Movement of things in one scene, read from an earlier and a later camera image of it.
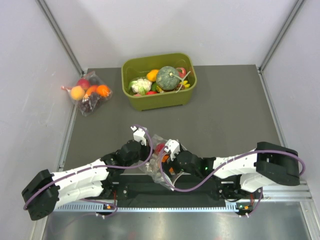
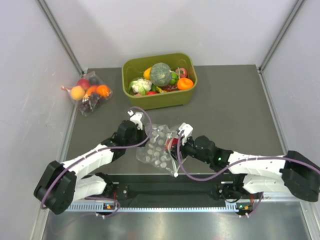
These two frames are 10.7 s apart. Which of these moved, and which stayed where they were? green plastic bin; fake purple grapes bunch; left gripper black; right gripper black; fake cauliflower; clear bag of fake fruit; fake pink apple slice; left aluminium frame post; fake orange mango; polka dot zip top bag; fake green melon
Moved: fake green melon; fake orange mango; right gripper black; left gripper black; fake purple grapes bunch; polka dot zip top bag
Stayed: green plastic bin; clear bag of fake fruit; fake pink apple slice; left aluminium frame post; fake cauliflower
